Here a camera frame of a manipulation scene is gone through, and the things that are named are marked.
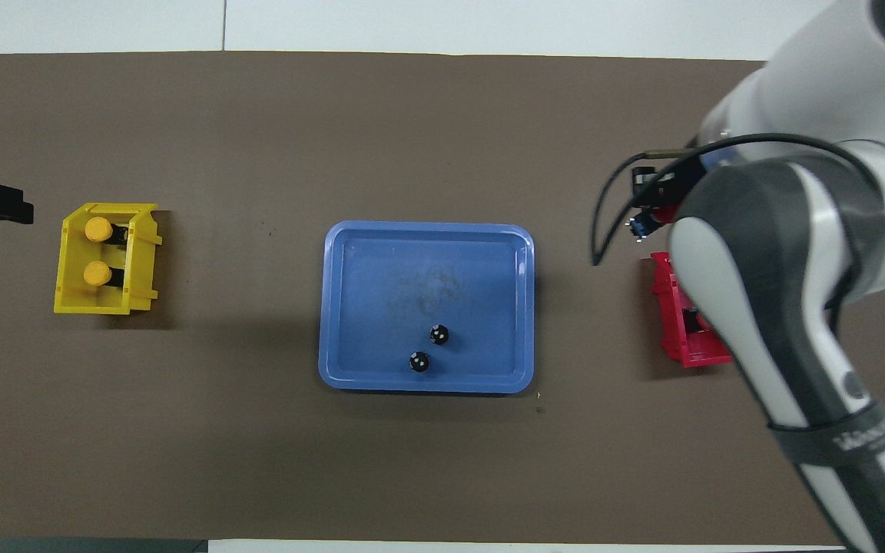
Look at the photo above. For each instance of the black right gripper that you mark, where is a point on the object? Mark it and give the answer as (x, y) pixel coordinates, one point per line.
(688, 178)

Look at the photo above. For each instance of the yellow push button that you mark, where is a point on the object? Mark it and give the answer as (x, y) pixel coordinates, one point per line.
(96, 273)
(97, 229)

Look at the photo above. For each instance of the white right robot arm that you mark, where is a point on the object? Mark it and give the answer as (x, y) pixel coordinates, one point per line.
(757, 269)

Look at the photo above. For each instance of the blue plastic tray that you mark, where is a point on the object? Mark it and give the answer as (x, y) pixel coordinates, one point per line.
(381, 307)

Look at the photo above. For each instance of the yellow plastic parts bin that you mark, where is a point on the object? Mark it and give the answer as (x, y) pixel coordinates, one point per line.
(66, 296)

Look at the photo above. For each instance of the red plastic parts bin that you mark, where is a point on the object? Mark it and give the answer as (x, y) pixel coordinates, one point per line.
(673, 342)

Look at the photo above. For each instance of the small black cylinder capacitor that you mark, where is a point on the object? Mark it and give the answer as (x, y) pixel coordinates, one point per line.
(419, 362)
(439, 335)

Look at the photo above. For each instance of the brown paper table mat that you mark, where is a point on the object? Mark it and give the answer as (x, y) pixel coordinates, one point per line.
(335, 115)

